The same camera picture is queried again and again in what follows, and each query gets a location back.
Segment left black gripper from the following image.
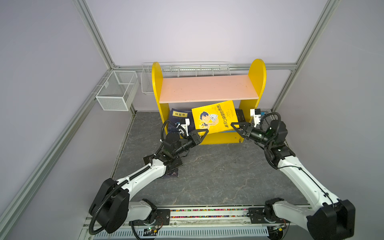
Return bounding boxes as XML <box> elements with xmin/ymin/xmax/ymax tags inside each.
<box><xmin>173</xmin><ymin>129</ymin><xmax>209</xmax><ymax>158</ymax></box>

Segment black book white characters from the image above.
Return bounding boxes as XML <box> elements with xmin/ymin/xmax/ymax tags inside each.
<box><xmin>235</xmin><ymin>109</ymin><xmax>246</xmax><ymax>123</ymax></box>

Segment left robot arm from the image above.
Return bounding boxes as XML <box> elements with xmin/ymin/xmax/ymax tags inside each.
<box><xmin>89</xmin><ymin>129</ymin><xmax>209</xmax><ymax>235</ymax></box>

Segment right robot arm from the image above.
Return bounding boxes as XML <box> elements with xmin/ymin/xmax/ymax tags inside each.
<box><xmin>231</xmin><ymin>120</ymin><xmax>356</xmax><ymax>240</ymax></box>

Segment yellow wooden bookshelf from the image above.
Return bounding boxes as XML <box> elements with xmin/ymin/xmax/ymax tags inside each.
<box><xmin>151</xmin><ymin>58</ymin><xmax>267</xmax><ymax>146</ymax></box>

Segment white mesh box basket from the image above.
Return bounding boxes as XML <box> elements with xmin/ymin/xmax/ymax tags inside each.
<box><xmin>96</xmin><ymin>71</ymin><xmax>140</xmax><ymax>112</ymax></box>

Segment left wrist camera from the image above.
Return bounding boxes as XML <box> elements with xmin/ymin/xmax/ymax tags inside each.
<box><xmin>180</xmin><ymin>118</ymin><xmax>190</xmax><ymax>137</ymax></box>

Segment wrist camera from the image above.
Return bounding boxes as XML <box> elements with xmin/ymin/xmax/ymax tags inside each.
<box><xmin>180</xmin><ymin>118</ymin><xmax>190</xmax><ymax>137</ymax></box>
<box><xmin>250</xmin><ymin>109</ymin><xmax>266</xmax><ymax>126</ymax></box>

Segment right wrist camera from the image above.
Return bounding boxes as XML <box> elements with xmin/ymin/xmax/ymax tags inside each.
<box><xmin>250</xmin><ymin>109</ymin><xmax>266</xmax><ymax>126</ymax></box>

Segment white wire rack basket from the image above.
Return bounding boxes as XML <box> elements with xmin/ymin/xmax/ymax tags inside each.
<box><xmin>141</xmin><ymin>62</ymin><xmax>231</xmax><ymax>95</ymax></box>

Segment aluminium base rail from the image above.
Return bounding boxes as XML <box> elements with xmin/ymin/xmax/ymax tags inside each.
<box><xmin>82</xmin><ymin>204</ymin><xmax>337</xmax><ymax>230</ymax></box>

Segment black corrugated cable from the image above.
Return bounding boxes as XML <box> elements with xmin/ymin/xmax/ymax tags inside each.
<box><xmin>88</xmin><ymin>179</ymin><xmax>127</xmax><ymax>236</ymax></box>

